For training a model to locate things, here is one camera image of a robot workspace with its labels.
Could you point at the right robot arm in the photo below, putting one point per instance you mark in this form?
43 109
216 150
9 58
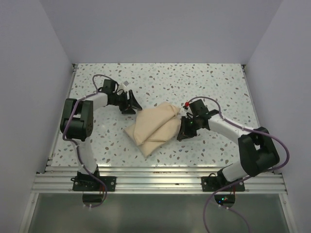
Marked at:
257 151

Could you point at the beige cloth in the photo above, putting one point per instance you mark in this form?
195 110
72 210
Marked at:
154 127

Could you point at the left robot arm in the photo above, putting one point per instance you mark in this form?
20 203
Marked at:
77 121

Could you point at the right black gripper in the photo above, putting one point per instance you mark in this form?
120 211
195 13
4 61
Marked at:
184 133

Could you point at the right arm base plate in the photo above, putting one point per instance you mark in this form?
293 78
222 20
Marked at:
214 182

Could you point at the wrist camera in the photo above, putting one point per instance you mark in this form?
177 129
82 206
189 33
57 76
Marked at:
122 88
186 107

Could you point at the aluminium rail frame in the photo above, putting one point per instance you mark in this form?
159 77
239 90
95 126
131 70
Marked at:
162 193

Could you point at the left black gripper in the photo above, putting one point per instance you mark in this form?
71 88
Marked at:
126 106

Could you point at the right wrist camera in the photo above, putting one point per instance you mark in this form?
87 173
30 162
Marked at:
186 107

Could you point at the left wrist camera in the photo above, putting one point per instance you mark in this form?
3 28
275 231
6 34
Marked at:
122 88

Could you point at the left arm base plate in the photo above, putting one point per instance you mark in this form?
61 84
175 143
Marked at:
86 183

